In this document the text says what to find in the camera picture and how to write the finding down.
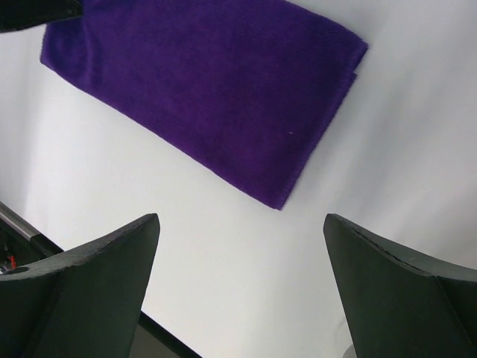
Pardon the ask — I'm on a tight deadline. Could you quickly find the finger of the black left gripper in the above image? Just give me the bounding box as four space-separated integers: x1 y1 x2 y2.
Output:
0 0 83 34

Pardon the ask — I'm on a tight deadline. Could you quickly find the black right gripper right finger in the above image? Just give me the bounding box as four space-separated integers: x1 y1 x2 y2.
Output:
323 214 476 357

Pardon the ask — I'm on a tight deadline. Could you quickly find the purple towel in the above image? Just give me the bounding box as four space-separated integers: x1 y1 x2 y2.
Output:
40 0 367 210

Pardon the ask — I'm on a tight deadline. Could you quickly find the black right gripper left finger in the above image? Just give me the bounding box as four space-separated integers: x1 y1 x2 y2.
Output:
1 213 160 357

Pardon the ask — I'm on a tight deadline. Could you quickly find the aluminium rail frame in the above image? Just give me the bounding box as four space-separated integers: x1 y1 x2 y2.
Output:
1 202 63 257

